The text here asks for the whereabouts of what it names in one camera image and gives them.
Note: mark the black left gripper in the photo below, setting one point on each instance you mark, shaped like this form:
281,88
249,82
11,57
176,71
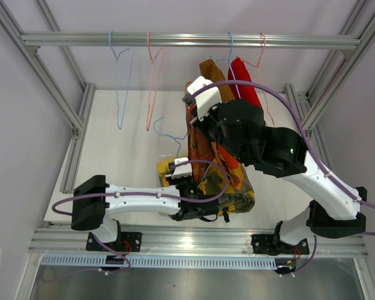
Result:
189,180

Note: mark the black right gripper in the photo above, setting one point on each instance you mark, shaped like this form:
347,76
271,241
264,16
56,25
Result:
205,122

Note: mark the yellow grey camouflage trousers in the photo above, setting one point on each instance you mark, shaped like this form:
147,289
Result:
225,205

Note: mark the orange brown camouflage trousers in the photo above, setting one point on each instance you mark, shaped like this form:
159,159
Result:
209,177

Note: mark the blue hanger of orange camouflage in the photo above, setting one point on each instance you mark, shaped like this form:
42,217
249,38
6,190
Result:
177,140

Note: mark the pink hanger of yellow camouflage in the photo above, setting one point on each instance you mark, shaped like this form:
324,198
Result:
156,62

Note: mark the blue hanger of yellow trousers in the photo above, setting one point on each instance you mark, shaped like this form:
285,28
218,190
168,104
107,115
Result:
121,104

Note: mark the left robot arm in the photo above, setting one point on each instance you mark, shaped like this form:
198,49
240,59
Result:
182,200

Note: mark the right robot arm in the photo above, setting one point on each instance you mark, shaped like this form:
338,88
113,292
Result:
331,213

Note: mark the red trousers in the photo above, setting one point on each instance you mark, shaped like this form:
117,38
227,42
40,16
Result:
238,71

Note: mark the blue hanger of brown trousers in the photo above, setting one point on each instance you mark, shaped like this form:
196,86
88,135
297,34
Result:
227,60

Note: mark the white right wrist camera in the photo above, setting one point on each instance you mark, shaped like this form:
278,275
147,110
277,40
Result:
203,102

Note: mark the slotted cable duct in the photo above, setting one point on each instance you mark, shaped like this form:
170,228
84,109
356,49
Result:
150,261

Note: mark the aluminium frame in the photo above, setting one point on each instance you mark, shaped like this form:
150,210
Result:
29,42

